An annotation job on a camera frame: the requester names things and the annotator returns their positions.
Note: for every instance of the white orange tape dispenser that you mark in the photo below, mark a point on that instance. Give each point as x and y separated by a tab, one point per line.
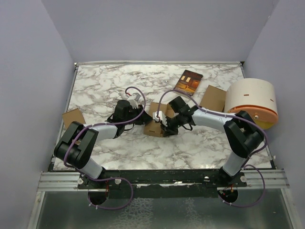
256	97

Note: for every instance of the black mounting rail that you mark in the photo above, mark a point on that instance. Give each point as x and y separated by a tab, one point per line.
169	183

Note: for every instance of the folded brown cardboard box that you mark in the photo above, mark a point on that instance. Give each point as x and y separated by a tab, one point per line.
213	99

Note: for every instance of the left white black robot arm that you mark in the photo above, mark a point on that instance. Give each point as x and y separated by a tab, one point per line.
76	145

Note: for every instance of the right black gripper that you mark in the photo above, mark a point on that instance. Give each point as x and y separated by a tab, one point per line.
168	131

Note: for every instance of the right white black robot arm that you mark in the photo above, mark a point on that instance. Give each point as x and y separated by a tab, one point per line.
243	135

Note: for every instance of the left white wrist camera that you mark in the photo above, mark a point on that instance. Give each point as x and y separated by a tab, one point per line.
133	100

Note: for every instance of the dark orange paperback book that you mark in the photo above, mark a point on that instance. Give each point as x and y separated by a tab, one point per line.
188	82

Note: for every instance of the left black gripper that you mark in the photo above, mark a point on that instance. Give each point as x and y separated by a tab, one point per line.
144	119

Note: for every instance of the small cardboard piece left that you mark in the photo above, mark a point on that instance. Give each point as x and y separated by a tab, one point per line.
73	115

